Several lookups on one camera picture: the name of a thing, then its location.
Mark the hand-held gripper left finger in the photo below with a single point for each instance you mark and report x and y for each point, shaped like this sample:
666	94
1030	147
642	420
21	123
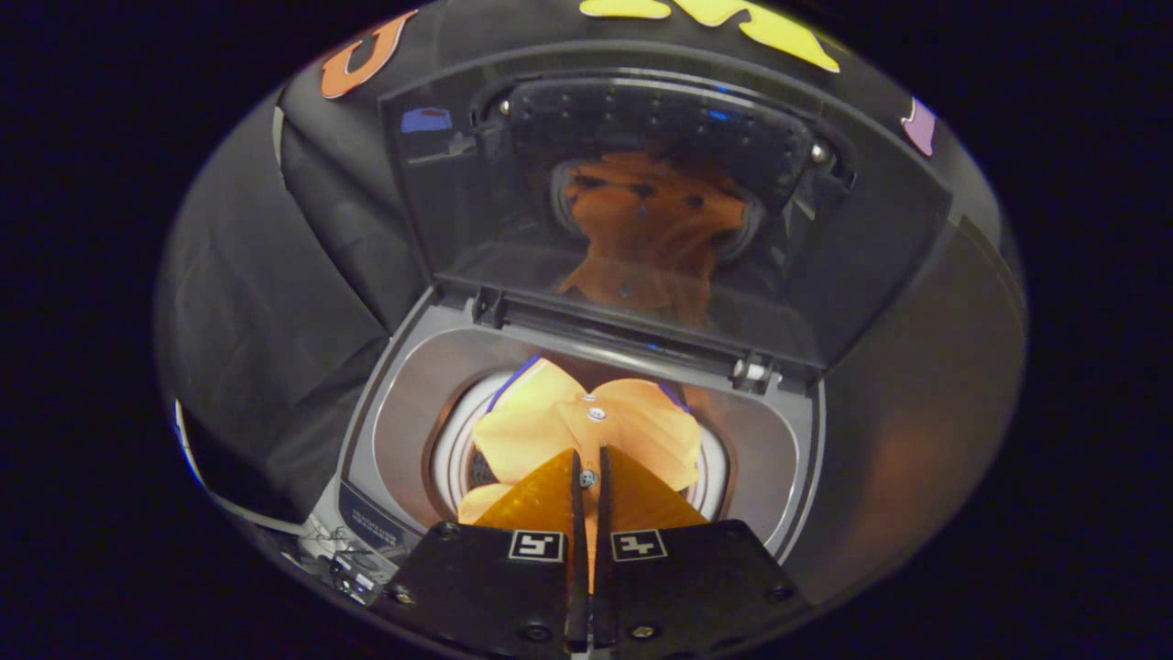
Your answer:
486	587

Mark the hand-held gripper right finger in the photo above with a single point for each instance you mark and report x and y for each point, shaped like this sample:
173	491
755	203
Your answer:
696	587

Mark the orange polo shirt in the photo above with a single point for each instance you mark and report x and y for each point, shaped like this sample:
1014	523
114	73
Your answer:
550	422

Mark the grey washing machine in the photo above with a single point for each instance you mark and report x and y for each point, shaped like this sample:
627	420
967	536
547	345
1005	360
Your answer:
412	403

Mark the dark washing machine lid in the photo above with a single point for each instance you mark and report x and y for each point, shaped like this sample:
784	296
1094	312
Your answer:
871	257

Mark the black backdrop cloth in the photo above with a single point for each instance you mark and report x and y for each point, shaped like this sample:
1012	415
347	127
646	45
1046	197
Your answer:
247	302

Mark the beige cabinet with dark frame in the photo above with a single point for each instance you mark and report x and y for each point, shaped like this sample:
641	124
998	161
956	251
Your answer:
916	440

